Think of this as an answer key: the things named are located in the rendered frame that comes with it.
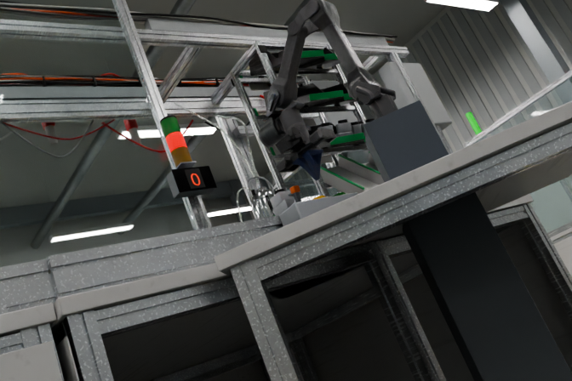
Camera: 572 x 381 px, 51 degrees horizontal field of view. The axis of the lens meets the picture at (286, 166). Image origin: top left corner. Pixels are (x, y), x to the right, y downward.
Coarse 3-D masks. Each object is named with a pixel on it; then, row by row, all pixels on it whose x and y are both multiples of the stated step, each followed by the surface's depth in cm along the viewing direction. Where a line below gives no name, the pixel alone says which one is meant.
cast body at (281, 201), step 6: (276, 192) 169; (282, 192) 168; (288, 192) 169; (276, 198) 168; (282, 198) 167; (288, 198) 168; (294, 198) 168; (276, 204) 168; (282, 204) 166; (288, 204) 165; (276, 210) 169; (282, 210) 167
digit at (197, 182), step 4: (196, 168) 170; (188, 172) 168; (192, 172) 169; (196, 172) 169; (188, 176) 167; (192, 176) 168; (196, 176) 169; (200, 176) 169; (188, 180) 166; (192, 180) 167; (196, 180) 168; (200, 180) 169; (192, 184) 167; (196, 184) 167; (200, 184) 168; (204, 184) 169; (192, 188) 166
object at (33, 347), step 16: (48, 304) 97; (0, 320) 92; (16, 320) 93; (32, 320) 95; (48, 320) 96; (0, 336) 93; (16, 336) 93; (32, 336) 94; (48, 336) 96; (0, 352) 92; (16, 352) 91; (32, 352) 93; (48, 352) 94; (0, 368) 89; (16, 368) 90; (32, 368) 91; (48, 368) 93
